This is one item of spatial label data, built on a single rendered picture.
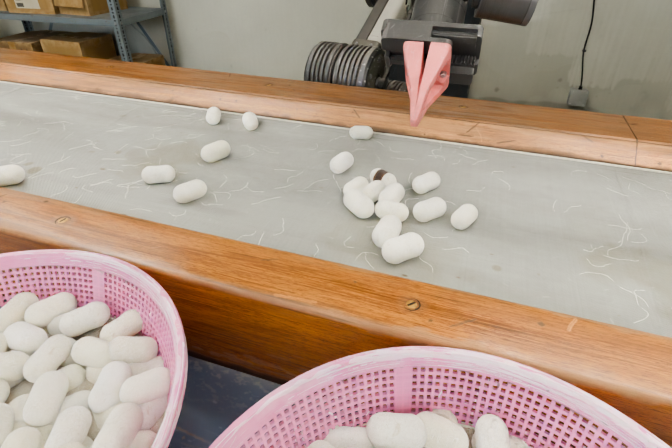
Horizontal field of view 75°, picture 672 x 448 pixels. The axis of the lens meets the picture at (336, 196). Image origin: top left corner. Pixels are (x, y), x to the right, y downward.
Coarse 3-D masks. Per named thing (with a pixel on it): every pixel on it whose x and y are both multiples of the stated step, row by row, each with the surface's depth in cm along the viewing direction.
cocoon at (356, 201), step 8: (352, 192) 43; (360, 192) 43; (344, 200) 43; (352, 200) 42; (360, 200) 42; (368, 200) 42; (352, 208) 42; (360, 208) 41; (368, 208) 41; (360, 216) 42; (368, 216) 42
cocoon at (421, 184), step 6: (426, 174) 46; (432, 174) 46; (414, 180) 46; (420, 180) 45; (426, 180) 45; (432, 180) 46; (438, 180) 46; (414, 186) 46; (420, 186) 45; (426, 186) 45; (432, 186) 46; (420, 192) 46
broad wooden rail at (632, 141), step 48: (0, 48) 90; (144, 96) 71; (192, 96) 69; (240, 96) 67; (288, 96) 65; (336, 96) 65; (384, 96) 66; (480, 144) 57; (528, 144) 55; (576, 144) 54; (624, 144) 53
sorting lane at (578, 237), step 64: (0, 128) 61; (64, 128) 61; (128, 128) 61; (192, 128) 61; (256, 128) 61; (320, 128) 61; (64, 192) 46; (128, 192) 47; (256, 192) 47; (320, 192) 47; (448, 192) 47; (512, 192) 47; (576, 192) 47; (640, 192) 47; (320, 256) 38; (448, 256) 38; (512, 256) 38; (576, 256) 38; (640, 256) 38; (640, 320) 32
